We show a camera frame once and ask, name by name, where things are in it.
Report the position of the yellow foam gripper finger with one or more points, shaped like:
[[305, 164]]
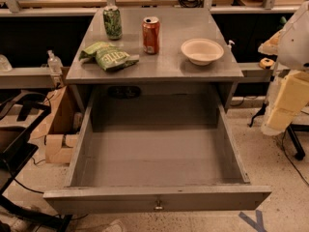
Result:
[[287, 97], [270, 47]]

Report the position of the green jalapeno chip bag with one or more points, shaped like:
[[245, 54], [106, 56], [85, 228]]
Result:
[[108, 56]]

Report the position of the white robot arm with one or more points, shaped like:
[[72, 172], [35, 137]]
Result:
[[293, 48]]

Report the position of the grey drawer cabinet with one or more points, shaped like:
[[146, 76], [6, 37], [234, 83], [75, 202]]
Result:
[[177, 25]]

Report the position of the open grey top drawer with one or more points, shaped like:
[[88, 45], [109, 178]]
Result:
[[176, 148]]

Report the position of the metal drawer knob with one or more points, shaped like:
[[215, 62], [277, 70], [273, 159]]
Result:
[[158, 206]]

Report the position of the yellow tape measure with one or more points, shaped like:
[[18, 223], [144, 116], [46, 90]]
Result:
[[266, 63]]

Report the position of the small white pump bottle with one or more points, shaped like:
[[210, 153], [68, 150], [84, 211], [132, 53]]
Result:
[[231, 44]]

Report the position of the white paper bowl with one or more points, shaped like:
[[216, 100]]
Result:
[[202, 52]]

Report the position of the orange soda can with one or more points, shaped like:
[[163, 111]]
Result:
[[150, 28]]

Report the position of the blue floor tape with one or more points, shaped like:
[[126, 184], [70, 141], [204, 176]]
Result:
[[257, 224]]

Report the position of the green soda can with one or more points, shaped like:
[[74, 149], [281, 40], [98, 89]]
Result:
[[112, 22]]

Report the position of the clear sanitizer bottle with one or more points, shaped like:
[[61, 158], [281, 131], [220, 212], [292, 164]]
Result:
[[54, 63]]

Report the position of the cardboard box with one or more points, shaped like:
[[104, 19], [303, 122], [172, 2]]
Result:
[[56, 131]]

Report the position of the black chair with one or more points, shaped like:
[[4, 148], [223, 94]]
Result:
[[15, 151]]

